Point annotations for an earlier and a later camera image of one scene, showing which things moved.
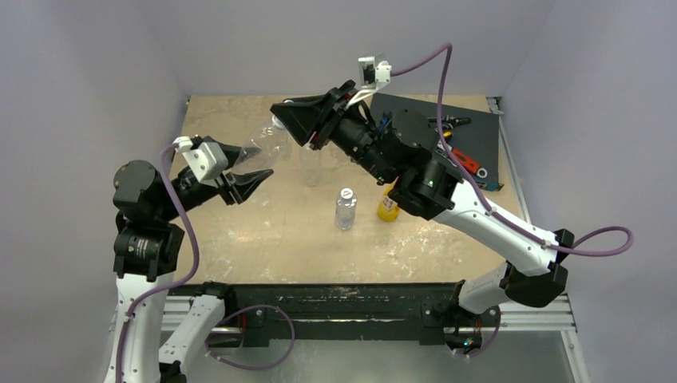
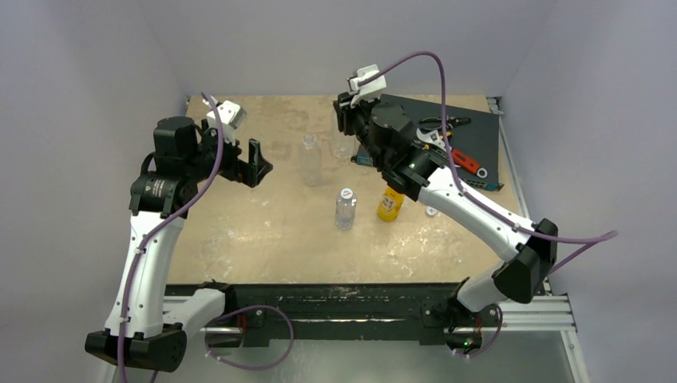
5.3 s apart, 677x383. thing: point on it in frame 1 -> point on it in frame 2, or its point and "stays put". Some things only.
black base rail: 279,313 stays put
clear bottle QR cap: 313,167 stays put
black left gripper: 243,183 -> 256,166
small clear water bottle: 345,210 stays put
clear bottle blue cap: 263,149 -> 342,147
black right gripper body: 330,120 -> 344,113
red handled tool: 468,163 stays put
